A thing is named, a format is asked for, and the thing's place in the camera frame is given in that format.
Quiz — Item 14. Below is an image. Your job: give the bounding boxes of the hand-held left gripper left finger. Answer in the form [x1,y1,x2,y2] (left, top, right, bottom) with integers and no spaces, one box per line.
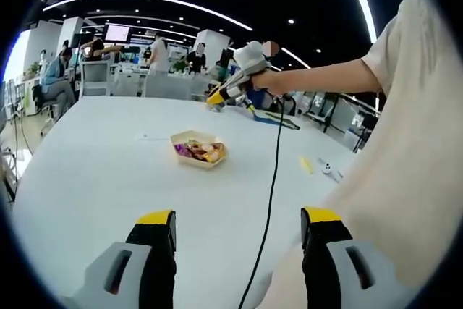
[72,209,178,309]

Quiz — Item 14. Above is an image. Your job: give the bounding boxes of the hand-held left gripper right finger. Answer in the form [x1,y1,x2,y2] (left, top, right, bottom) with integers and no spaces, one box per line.
[300,206,402,309]

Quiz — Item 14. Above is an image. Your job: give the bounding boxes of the cream hexagonal container tray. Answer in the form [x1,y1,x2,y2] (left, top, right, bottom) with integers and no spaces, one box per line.
[169,129,230,173]

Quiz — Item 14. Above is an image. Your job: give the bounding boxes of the person's right hand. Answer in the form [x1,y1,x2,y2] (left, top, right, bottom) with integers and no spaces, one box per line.
[251,69,286,97]

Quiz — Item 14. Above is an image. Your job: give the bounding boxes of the blue cloth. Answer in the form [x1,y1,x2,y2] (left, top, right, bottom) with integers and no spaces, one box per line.
[252,111,301,131]

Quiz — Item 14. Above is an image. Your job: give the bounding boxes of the white mesh office chair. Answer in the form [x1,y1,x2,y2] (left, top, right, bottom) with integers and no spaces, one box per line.
[81,59,111,97]
[144,74,192,100]

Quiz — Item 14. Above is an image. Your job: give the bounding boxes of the small white device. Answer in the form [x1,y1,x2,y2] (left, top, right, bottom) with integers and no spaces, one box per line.
[320,159,343,179]

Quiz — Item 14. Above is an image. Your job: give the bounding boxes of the yellow flat strip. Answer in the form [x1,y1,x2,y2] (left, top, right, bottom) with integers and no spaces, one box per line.
[299,156,315,175]

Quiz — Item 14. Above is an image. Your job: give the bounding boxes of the person's beige shirt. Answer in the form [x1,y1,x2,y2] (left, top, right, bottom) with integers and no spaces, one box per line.
[321,0,463,288]

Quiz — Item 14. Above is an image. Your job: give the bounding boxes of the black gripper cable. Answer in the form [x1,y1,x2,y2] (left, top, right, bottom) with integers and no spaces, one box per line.
[238,96,286,309]

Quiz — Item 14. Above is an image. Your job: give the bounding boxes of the wall display screen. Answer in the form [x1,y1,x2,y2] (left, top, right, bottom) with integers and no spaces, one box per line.
[104,24,131,43]

